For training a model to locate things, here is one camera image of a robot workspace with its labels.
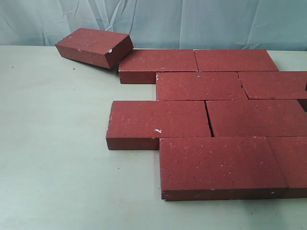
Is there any third row right brick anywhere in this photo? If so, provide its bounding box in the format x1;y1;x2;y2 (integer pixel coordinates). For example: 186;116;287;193
206;100;307;137

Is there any second row right brick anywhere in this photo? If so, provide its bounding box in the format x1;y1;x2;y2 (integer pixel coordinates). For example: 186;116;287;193
238;71;307;111

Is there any light blue backdrop cloth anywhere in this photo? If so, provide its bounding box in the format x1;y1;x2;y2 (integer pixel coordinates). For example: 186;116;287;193
0;0;307;51

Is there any front row left brick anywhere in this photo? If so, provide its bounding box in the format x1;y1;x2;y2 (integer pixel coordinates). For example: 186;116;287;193
159;137;288;201

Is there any back left row brick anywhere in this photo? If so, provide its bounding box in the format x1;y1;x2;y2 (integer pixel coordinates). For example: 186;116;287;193
118;49;198;84

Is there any brick with white chip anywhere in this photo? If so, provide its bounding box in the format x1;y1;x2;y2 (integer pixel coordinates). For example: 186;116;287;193
106;101;211;150

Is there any back right row brick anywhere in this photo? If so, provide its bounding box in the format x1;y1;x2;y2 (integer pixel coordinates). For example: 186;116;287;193
194;49;278;72

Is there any front row right brick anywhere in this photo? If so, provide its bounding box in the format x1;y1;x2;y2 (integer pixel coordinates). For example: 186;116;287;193
267;137;307;198

